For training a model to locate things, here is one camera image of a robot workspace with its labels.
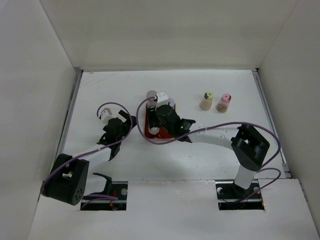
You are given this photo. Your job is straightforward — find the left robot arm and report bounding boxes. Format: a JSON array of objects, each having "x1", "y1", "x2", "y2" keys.
[{"x1": 40, "y1": 108, "x2": 137, "y2": 206}]

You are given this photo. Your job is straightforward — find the red rectangular tray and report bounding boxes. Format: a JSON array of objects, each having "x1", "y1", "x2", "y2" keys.
[{"x1": 144, "y1": 104, "x2": 173, "y2": 140}]

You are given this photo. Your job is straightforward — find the silver-lid shaker jar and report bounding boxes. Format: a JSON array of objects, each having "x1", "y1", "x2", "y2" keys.
[{"x1": 148, "y1": 127, "x2": 160, "y2": 137}]

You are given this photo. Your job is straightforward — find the purple cable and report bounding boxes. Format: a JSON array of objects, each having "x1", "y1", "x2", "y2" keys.
[
  {"x1": 136, "y1": 94, "x2": 282, "y2": 204},
  {"x1": 40, "y1": 101, "x2": 133, "y2": 210}
]

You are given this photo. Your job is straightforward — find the pink-lid spice bottle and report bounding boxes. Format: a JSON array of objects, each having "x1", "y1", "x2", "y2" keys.
[{"x1": 216, "y1": 93, "x2": 232, "y2": 113}]

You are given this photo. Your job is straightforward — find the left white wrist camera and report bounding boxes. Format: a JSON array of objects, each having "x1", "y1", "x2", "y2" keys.
[{"x1": 98, "y1": 107, "x2": 114, "y2": 125}]

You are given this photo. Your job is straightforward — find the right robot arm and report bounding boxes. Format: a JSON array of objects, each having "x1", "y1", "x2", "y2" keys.
[{"x1": 154, "y1": 105, "x2": 270, "y2": 198}]

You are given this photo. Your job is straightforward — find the yellow-lid spice bottle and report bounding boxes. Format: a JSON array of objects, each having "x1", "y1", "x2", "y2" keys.
[{"x1": 199, "y1": 91, "x2": 214, "y2": 111}]

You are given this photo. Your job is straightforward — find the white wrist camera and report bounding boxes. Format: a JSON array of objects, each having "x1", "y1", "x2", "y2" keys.
[
  {"x1": 155, "y1": 91, "x2": 170, "y2": 108},
  {"x1": 98, "y1": 107, "x2": 114, "y2": 125}
]

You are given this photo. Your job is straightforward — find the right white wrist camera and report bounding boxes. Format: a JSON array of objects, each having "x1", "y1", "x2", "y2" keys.
[{"x1": 155, "y1": 91, "x2": 170, "y2": 108}]

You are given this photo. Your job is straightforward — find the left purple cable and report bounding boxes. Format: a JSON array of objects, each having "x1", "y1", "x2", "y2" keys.
[{"x1": 40, "y1": 101, "x2": 133, "y2": 210}]

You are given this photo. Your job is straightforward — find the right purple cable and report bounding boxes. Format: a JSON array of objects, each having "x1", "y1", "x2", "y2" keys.
[{"x1": 136, "y1": 94, "x2": 282, "y2": 204}]

